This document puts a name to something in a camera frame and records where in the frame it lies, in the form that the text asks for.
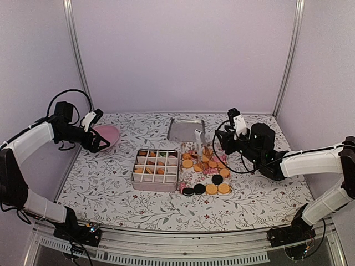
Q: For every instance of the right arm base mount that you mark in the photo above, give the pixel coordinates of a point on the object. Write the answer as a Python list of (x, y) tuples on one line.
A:
[(279, 236)]

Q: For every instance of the metal serving tongs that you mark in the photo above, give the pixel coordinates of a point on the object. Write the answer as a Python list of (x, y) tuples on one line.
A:
[(202, 148)]

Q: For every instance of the orange swirl biscuit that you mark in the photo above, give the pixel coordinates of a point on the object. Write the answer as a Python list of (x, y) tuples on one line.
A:
[(160, 171)]

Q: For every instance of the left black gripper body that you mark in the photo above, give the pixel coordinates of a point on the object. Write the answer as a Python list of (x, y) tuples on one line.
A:
[(85, 142)]

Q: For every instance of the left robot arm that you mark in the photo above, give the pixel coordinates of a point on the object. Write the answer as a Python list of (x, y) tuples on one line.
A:
[(31, 161)]

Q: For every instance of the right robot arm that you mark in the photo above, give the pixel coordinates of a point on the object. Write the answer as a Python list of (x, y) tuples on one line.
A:
[(257, 145)]

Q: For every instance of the floral tablecloth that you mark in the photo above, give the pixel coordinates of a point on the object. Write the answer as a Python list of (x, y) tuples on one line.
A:
[(99, 188)]

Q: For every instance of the silver metal tray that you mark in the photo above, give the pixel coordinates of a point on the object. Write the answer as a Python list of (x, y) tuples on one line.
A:
[(183, 130)]

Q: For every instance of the pink plate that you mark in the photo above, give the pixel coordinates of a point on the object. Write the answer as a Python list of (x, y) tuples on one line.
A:
[(108, 132)]

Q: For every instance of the left aluminium frame post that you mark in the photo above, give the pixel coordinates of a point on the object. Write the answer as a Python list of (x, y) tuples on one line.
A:
[(73, 36)]

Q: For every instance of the black sandwich cookie left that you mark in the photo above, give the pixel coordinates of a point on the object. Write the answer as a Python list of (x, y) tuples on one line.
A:
[(188, 191)]

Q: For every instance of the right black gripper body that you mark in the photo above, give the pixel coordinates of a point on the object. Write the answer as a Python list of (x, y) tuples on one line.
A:
[(253, 155)]

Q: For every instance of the black sandwich cookie right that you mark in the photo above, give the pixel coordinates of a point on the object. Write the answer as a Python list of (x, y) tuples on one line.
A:
[(199, 189)]

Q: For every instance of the front aluminium rail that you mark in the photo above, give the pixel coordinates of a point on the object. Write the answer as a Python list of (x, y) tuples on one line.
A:
[(128, 246)]

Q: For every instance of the floral cookie tray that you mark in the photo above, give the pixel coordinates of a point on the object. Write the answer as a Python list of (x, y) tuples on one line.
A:
[(191, 173)]

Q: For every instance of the yellow round biscuit right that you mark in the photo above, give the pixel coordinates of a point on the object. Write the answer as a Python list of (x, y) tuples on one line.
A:
[(223, 188)]

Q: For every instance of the yellow round biscuit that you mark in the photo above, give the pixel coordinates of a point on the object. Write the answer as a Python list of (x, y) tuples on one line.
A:
[(211, 189), (223, 188)]

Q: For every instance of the right aluminium frame post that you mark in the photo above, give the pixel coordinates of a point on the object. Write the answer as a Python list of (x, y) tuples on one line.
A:
[(295, 34)]

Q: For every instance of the aluminium frame post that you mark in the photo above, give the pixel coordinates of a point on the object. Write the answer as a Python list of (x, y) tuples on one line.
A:
[(73, 36), (295, 34)]

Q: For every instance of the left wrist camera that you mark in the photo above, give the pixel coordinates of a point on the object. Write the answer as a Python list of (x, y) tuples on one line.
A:
[(91, 118)]

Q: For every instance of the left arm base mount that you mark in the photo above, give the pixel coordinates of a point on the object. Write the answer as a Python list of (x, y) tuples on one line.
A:
[(85, 235)]

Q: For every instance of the pink divided cookie tin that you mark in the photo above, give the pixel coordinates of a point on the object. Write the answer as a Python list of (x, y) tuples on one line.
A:
[(168, 182)]

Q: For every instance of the black sandwich cookie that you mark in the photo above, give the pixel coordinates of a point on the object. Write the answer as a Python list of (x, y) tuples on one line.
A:
[(188, 191), (199, 189)]

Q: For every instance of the yellow round biscuit left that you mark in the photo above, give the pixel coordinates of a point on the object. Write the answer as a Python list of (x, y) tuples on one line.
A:
[(211, 189)]

